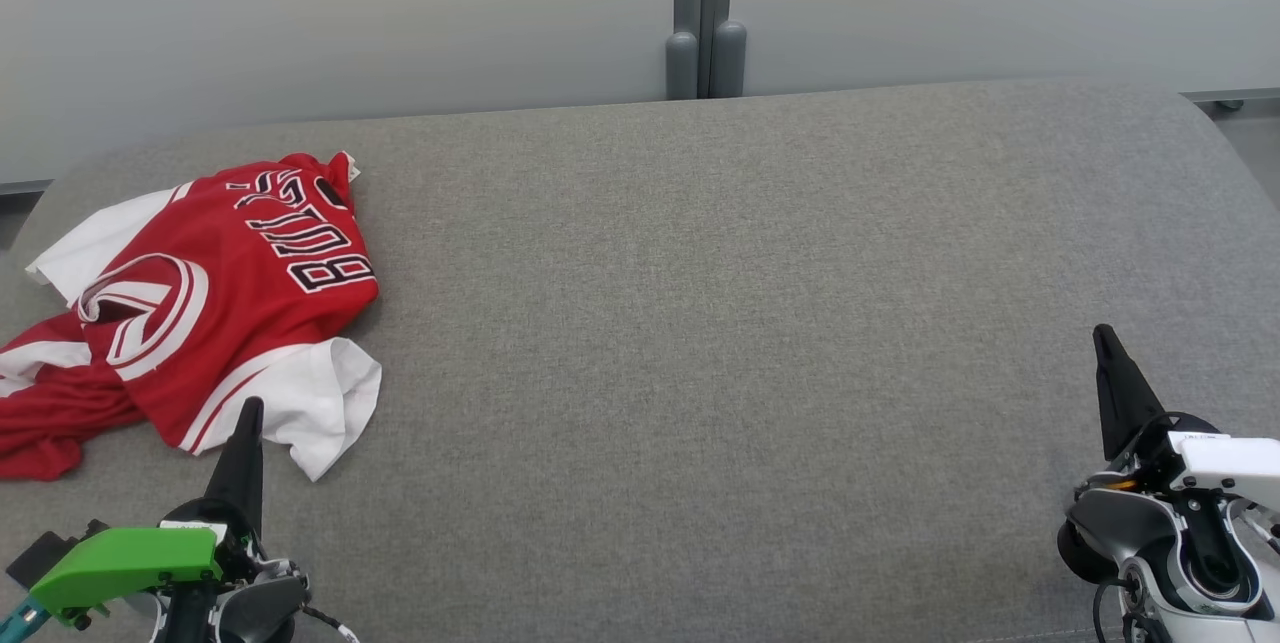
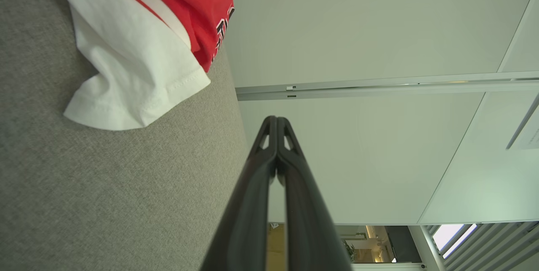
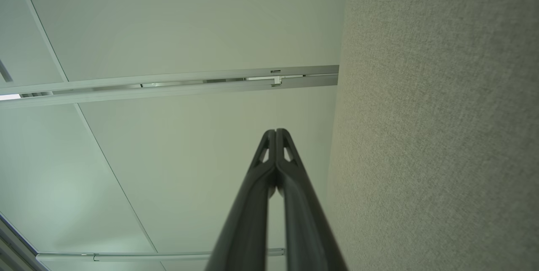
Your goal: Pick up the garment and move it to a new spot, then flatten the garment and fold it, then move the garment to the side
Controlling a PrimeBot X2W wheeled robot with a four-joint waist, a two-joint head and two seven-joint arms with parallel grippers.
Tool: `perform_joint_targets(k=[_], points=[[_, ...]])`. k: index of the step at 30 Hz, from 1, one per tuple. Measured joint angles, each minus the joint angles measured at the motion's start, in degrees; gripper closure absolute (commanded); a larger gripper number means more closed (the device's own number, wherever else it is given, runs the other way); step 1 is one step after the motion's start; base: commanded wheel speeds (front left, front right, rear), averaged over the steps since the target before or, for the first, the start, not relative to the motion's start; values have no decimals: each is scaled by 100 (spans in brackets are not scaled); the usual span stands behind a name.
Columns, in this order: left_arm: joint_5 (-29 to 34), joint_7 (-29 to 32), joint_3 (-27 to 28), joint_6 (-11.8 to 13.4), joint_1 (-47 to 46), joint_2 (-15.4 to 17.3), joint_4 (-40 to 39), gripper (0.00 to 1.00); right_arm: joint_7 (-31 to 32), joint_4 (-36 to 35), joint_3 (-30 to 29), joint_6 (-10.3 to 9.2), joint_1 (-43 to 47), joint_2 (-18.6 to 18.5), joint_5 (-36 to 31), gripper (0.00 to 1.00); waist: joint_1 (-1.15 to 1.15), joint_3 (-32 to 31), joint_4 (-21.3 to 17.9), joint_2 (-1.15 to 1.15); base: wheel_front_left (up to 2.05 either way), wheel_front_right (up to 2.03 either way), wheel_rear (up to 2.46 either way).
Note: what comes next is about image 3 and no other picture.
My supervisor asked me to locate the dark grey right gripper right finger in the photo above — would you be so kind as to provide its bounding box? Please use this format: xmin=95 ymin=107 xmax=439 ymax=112
xmin=277 ymin=129 xmax=348 ymax=271

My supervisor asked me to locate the aluminium wall frame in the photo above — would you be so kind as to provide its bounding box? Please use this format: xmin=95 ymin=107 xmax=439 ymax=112
xmin=0 ymin=212 xmax=51 ymax=271

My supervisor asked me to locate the aluminium wall rail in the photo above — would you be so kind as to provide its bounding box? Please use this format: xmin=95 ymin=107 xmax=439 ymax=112
xmin=36 ymin=248 xmax=286 ymax=262

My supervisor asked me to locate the grey fabric sofa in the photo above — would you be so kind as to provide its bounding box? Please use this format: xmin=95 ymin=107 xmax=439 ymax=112
xmin=326 ymin=0 xmax=539 ymax=271

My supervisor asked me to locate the grey metal partition post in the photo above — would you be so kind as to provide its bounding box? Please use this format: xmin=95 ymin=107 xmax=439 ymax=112
xmin=0 ymin=65 xmax=339 ymax=109

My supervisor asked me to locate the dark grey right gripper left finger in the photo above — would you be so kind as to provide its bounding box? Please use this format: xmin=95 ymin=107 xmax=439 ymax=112
xmin=205 ymin=129 xmax=277 ymax=271

